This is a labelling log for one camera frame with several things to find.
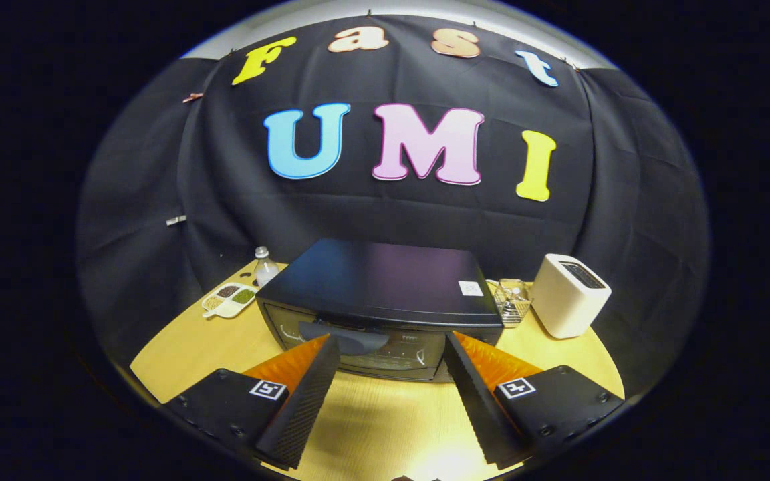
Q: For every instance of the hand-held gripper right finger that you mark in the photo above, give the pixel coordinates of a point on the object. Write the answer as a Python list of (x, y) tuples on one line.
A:
[(475, 401)]

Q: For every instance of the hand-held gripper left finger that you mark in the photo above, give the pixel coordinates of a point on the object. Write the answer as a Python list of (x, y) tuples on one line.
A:
[(308, 394)]

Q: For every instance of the black toaster oven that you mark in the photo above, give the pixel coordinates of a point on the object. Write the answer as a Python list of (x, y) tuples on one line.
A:
[(371, 274)]

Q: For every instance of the white pop-up toaster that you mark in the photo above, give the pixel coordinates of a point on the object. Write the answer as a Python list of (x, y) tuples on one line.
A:
[(565, 307)]

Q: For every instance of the white divided grain dish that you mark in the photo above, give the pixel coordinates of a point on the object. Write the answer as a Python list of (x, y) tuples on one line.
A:
[(228, 300)]

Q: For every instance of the clear plastic bottle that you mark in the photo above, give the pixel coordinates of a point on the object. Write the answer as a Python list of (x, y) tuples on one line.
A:
[(265, 270)]

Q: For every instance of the black backdrop cloth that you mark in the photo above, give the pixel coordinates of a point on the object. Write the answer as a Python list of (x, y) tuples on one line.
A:
[(385, 214)]

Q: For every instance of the silver clip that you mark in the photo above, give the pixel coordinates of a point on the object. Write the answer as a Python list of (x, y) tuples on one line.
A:
[(176, 220)]

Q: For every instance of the copper clip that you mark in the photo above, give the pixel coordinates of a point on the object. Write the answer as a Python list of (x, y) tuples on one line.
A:
[(192, 97)]

